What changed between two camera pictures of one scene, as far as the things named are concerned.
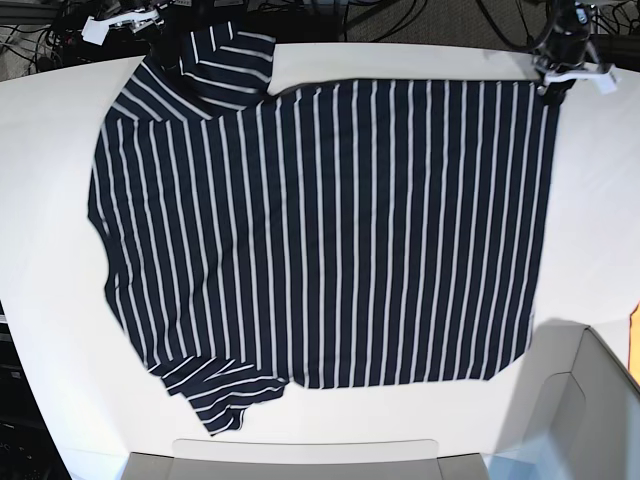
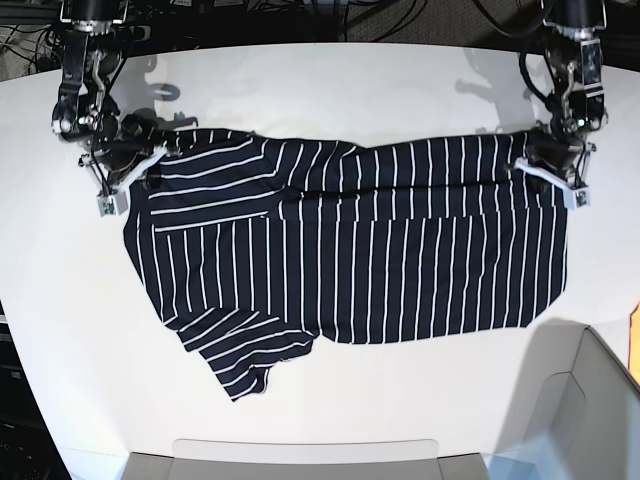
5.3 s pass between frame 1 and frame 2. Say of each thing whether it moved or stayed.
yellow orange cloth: stayed
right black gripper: moved
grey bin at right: stayed
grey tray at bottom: stayed
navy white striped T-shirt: moved
